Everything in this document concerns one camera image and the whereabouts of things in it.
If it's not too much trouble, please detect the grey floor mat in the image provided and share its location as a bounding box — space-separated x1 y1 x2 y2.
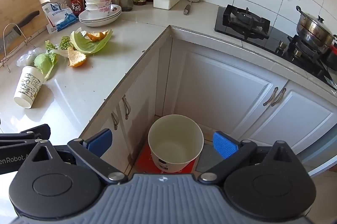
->
196 144 219 172

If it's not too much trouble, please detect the black handled cleaver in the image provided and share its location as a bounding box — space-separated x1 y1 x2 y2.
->
0 11 40 56

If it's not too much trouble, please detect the white framed glass door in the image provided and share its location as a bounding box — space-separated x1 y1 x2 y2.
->
302 129 337 177

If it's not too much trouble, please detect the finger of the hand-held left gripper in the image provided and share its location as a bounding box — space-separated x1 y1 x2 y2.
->
0 124 51 148

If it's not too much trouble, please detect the white round waste bin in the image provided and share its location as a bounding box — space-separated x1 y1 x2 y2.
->
148 115 204 172

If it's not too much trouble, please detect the metal wire rack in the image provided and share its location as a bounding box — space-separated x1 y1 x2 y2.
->
3 23 36 73

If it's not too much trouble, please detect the small green cabbage leaf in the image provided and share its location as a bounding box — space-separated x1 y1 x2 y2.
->
34 53 60 80

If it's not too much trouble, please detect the stainless steel pot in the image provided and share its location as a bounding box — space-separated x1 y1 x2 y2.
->
296 5 337 54

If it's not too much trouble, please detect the printed white paper cup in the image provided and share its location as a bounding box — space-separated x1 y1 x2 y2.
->
14 65 45 109

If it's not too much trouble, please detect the black burner grate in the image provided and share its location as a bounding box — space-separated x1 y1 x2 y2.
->
286 34 330 70
222 4 271 39

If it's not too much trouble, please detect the large green cabbage leaf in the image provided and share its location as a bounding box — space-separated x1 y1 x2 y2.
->
70 28 113 54

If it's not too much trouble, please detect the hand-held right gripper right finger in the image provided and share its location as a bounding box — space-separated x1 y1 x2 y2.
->
199 131 298 185

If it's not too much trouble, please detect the wooden cutting board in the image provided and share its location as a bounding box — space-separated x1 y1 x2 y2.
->
0 0 49 57

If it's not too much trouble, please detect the black glass gas stove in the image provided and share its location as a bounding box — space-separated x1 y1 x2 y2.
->
214 4 337 90

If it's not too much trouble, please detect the red floor mat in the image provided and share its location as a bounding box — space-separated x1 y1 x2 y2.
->
135 144 198 174

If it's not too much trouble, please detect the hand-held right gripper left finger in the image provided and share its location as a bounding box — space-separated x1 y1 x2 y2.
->
25 129 127 185

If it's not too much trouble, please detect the white and blue salt bag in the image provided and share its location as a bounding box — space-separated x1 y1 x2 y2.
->
41 1 80 34

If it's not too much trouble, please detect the white cabinet door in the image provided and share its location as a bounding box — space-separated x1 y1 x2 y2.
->
79 101 125 162
168 38 289 135
237 80 337 159
118 40 172 164

